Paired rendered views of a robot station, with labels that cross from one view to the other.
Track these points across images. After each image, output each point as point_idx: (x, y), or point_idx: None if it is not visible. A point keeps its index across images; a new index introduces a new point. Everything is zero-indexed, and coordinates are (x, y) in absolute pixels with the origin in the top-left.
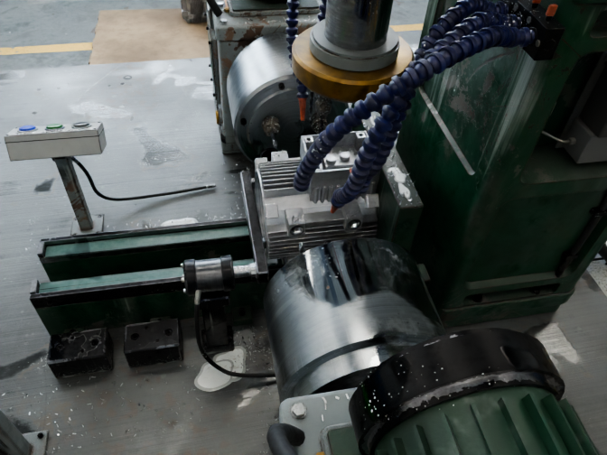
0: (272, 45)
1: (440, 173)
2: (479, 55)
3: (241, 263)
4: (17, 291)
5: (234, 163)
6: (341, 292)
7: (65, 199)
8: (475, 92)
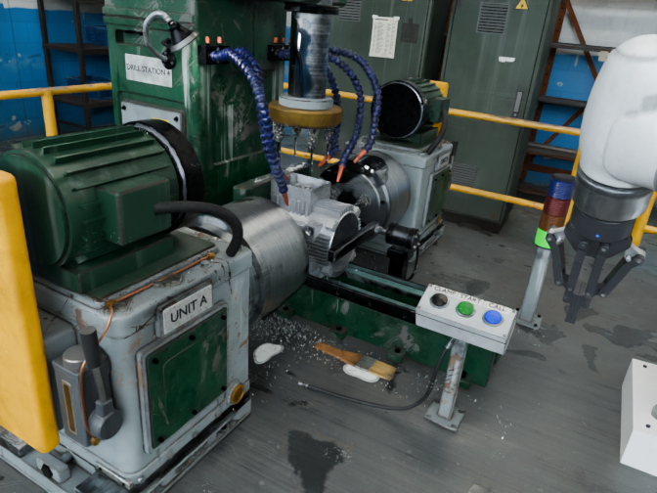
0: (239, 216)
1: (253, 178)
2: (249, 96)
3: (362, 275)
4: (522, 396)
5: (253, 396)
6: (377, 158)
7: (458, 459)
8: (254, 113)
